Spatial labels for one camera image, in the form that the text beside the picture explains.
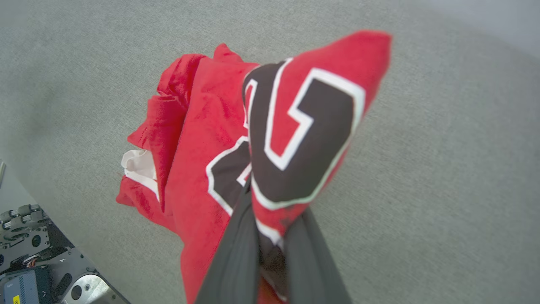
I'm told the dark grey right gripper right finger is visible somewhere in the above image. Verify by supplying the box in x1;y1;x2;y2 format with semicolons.
283;207;353;304

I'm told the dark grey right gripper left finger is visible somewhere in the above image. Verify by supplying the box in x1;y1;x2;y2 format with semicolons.
196;185;261;304

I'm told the red Bulls basketball jersey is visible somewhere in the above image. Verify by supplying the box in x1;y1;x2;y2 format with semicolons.
116;30;393;304

